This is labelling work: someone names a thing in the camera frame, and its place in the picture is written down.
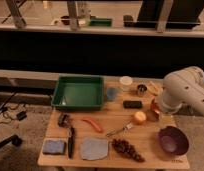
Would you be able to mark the small metal cup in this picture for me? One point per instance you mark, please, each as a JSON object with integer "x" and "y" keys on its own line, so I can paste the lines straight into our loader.
{"x": 141, "y": 90}

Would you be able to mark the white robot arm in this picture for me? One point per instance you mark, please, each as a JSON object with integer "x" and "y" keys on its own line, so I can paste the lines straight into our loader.
{"x": 182, "y": 86}

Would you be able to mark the green plastic tray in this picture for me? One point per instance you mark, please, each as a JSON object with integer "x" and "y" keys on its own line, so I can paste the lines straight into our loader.
{"x": 79, "y": 93}

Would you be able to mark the blue plastic cup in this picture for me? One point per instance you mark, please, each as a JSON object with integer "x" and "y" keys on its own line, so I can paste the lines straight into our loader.
{"x": 111, "y": 93}

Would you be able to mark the white translucent cup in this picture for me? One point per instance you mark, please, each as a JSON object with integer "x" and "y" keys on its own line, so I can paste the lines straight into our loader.
{"x": 125, "y": 83}

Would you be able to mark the orange carrot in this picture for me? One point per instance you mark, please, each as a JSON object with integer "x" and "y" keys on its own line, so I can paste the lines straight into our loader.
{"x": 94, "y": 124}

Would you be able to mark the black rectangular block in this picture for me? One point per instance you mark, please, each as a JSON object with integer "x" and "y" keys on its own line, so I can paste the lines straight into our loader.
{"x": 132, "y": 104}

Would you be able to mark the metal fork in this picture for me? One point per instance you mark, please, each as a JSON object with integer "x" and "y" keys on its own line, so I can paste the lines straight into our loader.
{"x": 126, "y": 127}

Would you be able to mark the yellow apple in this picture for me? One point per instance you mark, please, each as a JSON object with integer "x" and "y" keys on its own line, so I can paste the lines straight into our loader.
{"x": 139, "y": 117}

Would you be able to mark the black peeler tool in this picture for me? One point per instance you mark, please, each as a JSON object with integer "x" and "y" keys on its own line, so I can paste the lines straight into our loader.
{"x": 64, "y": 120}

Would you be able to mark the wooden table board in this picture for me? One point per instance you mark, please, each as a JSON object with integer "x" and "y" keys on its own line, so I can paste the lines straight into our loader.
{"x": 108, "y": 123}

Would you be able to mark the red wooden bowl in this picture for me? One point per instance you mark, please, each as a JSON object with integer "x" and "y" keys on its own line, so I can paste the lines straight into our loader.
{"x": 153, "y": 113}

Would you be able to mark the grey blue round plate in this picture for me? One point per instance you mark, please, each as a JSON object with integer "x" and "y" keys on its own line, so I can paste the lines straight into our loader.
{"x": 94, "y": 149}

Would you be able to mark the bunch of dark grapes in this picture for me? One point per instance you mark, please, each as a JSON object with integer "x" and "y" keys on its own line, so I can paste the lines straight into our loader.
{"x": 125, "y": 149}

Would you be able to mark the green box on shelf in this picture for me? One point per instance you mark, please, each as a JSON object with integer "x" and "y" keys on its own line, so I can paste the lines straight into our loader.
{"x": 101, "y": 22}

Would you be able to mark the dark red background bowl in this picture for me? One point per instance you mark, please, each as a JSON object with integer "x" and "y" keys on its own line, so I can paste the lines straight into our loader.
{"x": 65, "y": 20}

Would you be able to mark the blue sponge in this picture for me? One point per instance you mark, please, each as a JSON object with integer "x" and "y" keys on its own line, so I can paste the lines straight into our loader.
{"x": 54, "y": 147}

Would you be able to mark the black power adapter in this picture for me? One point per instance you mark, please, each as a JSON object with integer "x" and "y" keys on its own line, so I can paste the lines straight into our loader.
{"x": 21, "y": 115}

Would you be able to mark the purple bowl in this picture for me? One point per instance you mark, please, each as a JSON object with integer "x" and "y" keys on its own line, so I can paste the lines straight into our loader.
{"x": 173, "y": 141}

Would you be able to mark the black chair base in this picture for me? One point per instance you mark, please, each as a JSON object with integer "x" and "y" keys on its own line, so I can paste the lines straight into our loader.
{"x": 14, "y": 139}

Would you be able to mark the black handled knife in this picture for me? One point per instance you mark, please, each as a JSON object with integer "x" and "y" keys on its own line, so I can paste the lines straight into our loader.
{"x": 71, "y": 142}

